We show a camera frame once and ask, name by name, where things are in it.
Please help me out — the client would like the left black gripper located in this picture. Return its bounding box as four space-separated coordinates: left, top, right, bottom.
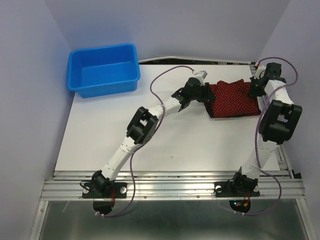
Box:
188 82 216 102

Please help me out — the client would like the red white-dotted skirt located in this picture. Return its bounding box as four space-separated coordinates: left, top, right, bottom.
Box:
204 79 261 117

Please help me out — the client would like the red navy plaid skirt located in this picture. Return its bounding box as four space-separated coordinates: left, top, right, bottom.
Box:
209 113 260 119

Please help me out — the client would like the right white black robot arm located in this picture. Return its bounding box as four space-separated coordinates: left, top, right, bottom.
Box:
230 62 303 195

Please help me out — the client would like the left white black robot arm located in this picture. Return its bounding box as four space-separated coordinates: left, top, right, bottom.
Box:
87 77 216 197

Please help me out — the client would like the blue plastic bin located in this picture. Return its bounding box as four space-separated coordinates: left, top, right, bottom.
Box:
66 43 141 98

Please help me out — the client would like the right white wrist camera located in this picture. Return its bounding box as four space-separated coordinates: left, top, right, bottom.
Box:
254 64 266 79

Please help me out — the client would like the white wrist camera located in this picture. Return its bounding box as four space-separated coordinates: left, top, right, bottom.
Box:
192 70 208 82
254 64 266 79

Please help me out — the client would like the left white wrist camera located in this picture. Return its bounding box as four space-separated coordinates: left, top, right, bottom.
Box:
192 70 208 82

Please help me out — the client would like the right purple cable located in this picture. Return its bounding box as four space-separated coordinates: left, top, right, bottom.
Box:
224 56 300 216

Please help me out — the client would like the purple cable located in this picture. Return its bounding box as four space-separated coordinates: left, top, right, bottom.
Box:
94 65 198 218
224 56 300 216

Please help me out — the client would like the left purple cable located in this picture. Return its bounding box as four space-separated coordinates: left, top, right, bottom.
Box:
94 65 198 218

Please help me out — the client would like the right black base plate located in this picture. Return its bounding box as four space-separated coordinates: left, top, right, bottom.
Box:
213 181 260 198

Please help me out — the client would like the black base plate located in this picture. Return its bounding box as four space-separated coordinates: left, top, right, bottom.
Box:
213 181 260 198
81 182 128 199

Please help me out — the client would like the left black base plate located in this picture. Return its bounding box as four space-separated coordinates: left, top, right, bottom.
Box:
81 182 128 199

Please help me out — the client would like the aluminium table frame rail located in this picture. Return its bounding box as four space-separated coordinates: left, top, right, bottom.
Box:
40 170 306 201

